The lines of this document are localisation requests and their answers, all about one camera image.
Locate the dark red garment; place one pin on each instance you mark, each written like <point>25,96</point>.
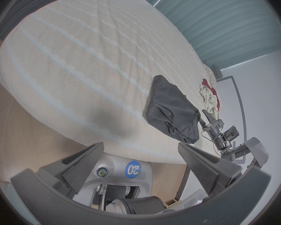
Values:
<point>216,97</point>

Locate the cream pillow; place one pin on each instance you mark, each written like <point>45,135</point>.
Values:
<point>209,71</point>

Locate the grey bedside table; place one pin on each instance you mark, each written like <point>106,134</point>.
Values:
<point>217,71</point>

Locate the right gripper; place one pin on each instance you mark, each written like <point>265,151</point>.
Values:
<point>213,128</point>

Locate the bed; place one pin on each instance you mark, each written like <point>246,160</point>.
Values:
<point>84,67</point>

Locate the black T-shirt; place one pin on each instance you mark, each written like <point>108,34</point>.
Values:
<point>171,109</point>

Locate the white printed pyjama garment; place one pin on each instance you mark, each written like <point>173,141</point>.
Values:
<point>209,99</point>

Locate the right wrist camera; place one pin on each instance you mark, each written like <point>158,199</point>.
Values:
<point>231,132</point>

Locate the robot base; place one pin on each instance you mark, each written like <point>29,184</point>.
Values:
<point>131,172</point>

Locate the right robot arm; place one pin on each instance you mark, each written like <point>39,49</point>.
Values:
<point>255,149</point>

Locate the dark grey chest of drawers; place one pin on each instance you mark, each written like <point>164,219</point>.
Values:
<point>25,6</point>

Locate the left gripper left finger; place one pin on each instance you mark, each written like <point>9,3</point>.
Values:
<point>82,165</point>

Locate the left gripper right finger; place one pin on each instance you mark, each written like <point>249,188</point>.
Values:
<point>199,165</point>

